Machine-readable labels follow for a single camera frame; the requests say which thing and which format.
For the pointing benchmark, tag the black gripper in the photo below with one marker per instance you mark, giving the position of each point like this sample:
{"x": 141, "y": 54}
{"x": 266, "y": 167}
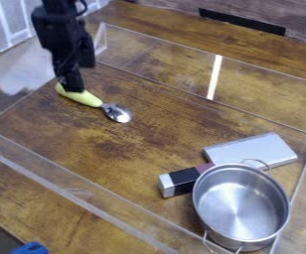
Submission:
{"x": 65, "y": 38}

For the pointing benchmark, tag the spoon with yellow handle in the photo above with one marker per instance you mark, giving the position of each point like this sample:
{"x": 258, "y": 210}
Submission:
{"x": 115, "y": 110}

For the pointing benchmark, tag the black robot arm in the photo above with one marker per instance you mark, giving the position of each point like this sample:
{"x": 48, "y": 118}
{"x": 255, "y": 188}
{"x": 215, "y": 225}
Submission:
{"x": 58, "y": 5}

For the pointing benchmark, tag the silver metal pot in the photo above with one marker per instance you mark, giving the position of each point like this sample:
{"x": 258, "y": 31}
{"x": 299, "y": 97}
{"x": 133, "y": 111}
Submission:
{"x": 242, "y": 205}

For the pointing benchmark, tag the black strip on table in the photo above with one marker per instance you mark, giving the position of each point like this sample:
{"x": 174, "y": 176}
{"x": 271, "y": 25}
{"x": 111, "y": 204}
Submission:
{"x": 248, "y": 23}

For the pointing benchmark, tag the black and silver block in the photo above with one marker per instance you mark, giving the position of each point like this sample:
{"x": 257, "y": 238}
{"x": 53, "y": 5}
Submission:
{"x": 179, "y": 182}

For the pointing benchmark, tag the silver flat rectangular box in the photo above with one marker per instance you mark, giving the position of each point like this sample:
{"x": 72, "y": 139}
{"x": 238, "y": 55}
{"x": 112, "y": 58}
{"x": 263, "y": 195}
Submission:
{"x": 266, "y": 147}

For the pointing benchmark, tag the blue object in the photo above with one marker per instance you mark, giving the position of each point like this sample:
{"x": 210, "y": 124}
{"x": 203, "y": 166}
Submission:
{"x": 32, "y": 248}

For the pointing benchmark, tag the clear acrylic enclosure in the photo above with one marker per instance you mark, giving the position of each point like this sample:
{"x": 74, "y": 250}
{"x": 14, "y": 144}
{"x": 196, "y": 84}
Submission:
{"x": 80, "y": 174}

